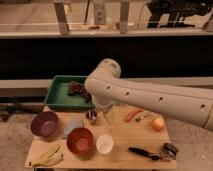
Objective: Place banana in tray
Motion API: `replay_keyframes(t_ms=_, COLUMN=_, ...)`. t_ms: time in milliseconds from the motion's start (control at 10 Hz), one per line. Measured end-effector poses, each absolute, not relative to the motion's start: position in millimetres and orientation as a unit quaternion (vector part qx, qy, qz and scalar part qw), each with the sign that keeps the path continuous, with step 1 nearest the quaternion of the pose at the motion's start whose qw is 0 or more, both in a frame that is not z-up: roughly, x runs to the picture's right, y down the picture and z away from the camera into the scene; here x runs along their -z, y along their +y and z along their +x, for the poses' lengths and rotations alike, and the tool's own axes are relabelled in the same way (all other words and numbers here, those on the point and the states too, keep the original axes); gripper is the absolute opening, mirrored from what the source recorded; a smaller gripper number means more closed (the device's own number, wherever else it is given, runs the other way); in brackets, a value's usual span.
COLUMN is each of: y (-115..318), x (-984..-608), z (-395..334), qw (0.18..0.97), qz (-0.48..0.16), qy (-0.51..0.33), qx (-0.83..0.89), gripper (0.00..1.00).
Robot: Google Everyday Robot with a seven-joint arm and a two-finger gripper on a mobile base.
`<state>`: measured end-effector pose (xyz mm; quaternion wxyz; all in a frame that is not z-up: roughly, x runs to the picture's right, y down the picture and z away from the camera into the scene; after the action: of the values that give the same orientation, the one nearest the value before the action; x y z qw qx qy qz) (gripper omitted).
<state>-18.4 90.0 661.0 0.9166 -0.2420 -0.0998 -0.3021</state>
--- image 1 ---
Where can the yellow banana bunch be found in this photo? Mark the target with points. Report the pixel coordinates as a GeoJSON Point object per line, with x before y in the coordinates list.
{"type": "Point", "coordinates": [48, 158]}

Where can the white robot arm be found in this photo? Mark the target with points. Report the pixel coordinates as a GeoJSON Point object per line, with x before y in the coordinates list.
{"type": "Point", "coordinates": [190, 105]}

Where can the green plastic tray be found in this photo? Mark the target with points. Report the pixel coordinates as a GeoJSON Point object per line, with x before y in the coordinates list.
{"type": "Point", "coordinates": [58, 98]}

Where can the dark grape bunch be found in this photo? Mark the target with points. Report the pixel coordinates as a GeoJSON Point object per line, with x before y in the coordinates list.
{"type": "Point", "coordinates": [76, 88]}

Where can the small metal cup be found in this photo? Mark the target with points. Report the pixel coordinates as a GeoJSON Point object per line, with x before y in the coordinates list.
{"type": "Point", "coordinates": [91, 116]}

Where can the orange carrot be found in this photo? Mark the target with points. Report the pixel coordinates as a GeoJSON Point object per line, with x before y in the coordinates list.
{"type": "Point", "coordinates": [131, 114]}

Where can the metal fork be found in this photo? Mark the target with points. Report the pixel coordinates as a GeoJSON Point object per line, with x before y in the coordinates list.
{"type": "Point", "coordinates": [143, 116]}

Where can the pale blue plastic cup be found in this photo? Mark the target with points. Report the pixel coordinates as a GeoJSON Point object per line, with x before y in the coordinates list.
{"type": "Point", "coordinates": [72, 124]}

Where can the wooden table board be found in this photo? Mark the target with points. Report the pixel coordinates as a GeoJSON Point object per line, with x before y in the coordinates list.
{"type": "Point", "coordinates": [124, 135]}

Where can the white cup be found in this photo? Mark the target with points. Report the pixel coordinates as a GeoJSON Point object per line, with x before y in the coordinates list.
{"type": "Point", "coordinates": [104, 144]}

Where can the red-orange bowl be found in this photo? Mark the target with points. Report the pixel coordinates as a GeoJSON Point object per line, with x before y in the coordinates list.
{"type": "Point", "coordinates": [80, 141]}

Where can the orange apple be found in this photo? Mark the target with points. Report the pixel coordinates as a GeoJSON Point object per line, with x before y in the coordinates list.
{"type": "Point", "coordinates": [158, 124]}

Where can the purple bowl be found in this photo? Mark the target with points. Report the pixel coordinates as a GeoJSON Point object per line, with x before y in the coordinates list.
{"type": "Point", "coordinates": [44, 124]}

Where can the dark scrubber object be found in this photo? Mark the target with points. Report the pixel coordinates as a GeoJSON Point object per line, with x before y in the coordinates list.
{"type": "Point", "coordinates": [171, 150]}

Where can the black handled brush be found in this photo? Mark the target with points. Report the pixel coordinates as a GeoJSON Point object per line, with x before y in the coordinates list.
{"type": "Point", "coordinates": [144, 153]}

